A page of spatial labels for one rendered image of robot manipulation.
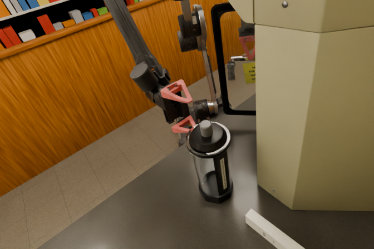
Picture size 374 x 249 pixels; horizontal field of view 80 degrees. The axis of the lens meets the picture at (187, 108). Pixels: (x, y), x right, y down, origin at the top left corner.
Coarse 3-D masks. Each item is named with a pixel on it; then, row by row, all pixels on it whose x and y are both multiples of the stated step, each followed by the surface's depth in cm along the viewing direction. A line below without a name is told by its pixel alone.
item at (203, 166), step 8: (192, 128) 56; (224, 128) 54; (224, 144) 51; (200, 152) 50; (208, 152) 50; (216, 152) 49; (200, 160) 53; (208, 160) 52; (200, 168) 55; (208, 168) 54; (200, 176) 58; (208, 176) 56; (200, 184) 62; (208, 184) 59; (216, 184) 58; (208, 192) 62; (216, 192) 61
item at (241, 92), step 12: (228, 12) 62; (228, 24) 64; (240, 24) 63; (252, 24) 63; (228, 36) 66; (240, 36) 65; (252, 36) 65; (228, 48) 69; (240, 48) 68; (252, 48) 67; (216, 60) 73; (228, 60) 71; (240, 60) 70; (252, 60) 69; (240, 72) 73; (252, 72) 72; (228, 84) 77; (240, 84) 76; (252, 84) 74; (228, 96) 80; (240, 96) 79; (252, 96) 77; (240, 108) 82; (252, 108) 81
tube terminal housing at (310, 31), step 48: (288, 0) 32; (336, 0) 28; (288, 48) 35; (336, 48) 31; (288, 96) 40; (336, 96) 36; (288, 144) 47; (336, 144) 42; (288, 192) 55; (336, 192) 52
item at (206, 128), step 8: (200, 128) 51; (208, 128) 50; (216, 128) 53; (192, 136) 52; (200, 136) 52; (208, 136) 51; (216, 136) 51; (224, 136) 51; (192, 144) 52; (200, 144) 50; (208, 144) 50; (216, 144) 50
